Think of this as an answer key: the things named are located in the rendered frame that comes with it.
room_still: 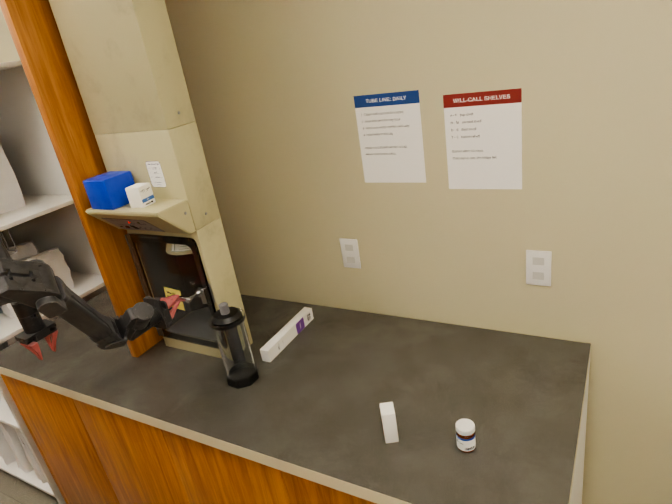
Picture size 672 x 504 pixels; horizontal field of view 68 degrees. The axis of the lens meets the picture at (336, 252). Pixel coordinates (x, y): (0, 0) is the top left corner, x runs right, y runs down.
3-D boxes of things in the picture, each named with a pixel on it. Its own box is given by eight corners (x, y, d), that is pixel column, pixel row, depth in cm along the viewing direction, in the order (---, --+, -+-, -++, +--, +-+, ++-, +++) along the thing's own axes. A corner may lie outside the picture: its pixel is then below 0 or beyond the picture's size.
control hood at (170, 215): (124, 226, 165) (114, 197, 161) (197, 231, 149) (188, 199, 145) (95, 240, 156) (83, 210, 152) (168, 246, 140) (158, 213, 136)
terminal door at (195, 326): (162, 335, 181) (127, 232, 165) (226, 349, 166) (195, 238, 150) (161, 336, 180) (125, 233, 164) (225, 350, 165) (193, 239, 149)
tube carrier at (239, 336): (241, 361, 164) (226, 305, 156) (266, 369, 159) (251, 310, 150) (218, 381, 156) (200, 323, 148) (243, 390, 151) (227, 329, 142)
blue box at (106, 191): (118, 198, 159) (109, 170, 156) (140, 198, 154) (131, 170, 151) (92, 209, 151) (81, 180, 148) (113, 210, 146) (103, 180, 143)
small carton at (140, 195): (143, 202, 150) (136, 182, 148) (156, 202, 148) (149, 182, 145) (131, 208, 146) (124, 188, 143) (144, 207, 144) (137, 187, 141)
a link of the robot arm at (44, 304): (14, 267, 104) (29, 310, 100) (42, 255, 105) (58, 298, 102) (95, 325, 143) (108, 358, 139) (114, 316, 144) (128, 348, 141)
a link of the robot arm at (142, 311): (94, 324, 141) (104, 351, 138) (103, 303, 134) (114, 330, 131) (136, 315, 149) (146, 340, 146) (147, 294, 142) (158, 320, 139)
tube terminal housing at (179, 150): (211, 311, 203) (155, 118, 173) (276, 322, 187) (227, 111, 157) (165, 345, 183) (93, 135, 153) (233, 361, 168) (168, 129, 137)
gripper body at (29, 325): (58, 326, 158) (49, 306, 155) (28, 344, 150) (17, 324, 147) (46, 323, 161) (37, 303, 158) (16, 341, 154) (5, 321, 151)
